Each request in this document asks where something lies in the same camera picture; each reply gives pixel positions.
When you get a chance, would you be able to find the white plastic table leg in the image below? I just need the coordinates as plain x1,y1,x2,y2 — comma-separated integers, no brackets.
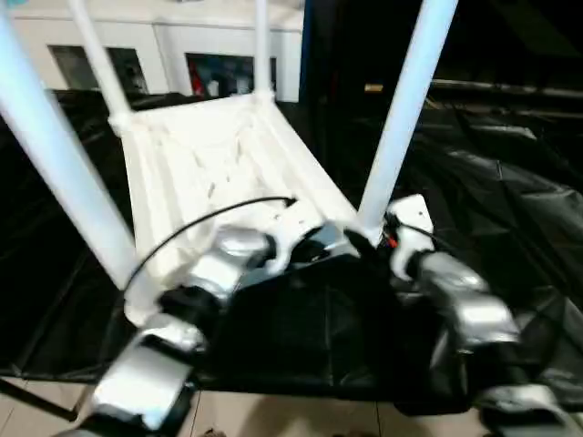
253,0,274,99
357,0,460,239
67,0,130,127
0,7,139,294

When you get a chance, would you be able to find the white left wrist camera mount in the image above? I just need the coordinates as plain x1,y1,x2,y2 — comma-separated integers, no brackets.
271,204,326,271

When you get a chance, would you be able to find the black metal bar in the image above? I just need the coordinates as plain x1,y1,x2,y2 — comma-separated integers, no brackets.
428,78,583,101

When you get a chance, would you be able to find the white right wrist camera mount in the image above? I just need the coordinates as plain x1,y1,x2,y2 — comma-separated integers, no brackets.
385,193,436,279

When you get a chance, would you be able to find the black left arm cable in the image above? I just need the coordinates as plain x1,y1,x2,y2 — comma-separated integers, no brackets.
117,195,298,294

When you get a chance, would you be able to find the black mat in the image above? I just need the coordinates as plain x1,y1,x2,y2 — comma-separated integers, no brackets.
0,84,583,411

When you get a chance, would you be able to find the black metal stand leg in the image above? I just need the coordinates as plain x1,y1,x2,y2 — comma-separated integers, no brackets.
0,376,79,422

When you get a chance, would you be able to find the white cabinet with glass doors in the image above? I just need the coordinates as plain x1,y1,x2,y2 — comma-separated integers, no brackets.
0,0,306,103

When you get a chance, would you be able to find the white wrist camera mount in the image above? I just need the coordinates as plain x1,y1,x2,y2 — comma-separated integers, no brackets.
385,193,436,279
271,204,326,271

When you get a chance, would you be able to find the white plastic table top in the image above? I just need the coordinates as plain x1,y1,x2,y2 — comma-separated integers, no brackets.
107,88,367,330

